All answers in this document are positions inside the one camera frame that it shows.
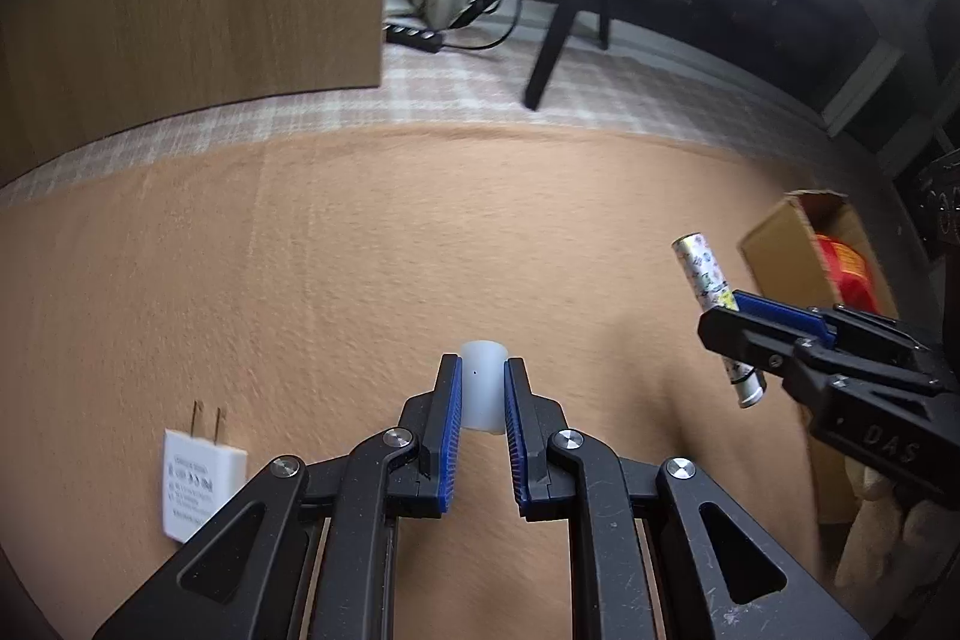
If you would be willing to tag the white plastic cup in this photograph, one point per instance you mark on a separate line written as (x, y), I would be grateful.
(483, 386)

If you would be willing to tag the white power adapter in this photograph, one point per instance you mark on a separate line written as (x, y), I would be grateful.
(200, 474)

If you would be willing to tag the patterned white tube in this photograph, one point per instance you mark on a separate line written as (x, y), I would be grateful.
(709, 284)

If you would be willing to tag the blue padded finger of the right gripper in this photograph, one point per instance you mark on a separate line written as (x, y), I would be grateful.
(805, 321)

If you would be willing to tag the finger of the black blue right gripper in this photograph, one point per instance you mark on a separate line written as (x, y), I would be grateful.
(656, 550)

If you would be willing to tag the black power strip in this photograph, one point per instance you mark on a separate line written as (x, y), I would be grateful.
(421, 39)

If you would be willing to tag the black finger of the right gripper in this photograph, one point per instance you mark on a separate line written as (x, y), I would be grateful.
(764, 345)

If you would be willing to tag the cardboard box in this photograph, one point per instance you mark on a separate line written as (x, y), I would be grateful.
(785, 261)

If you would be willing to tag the red snack bag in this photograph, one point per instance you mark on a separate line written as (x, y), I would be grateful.
(850, 274)

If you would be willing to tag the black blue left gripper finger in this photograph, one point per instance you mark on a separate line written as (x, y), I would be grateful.
(308, 550)

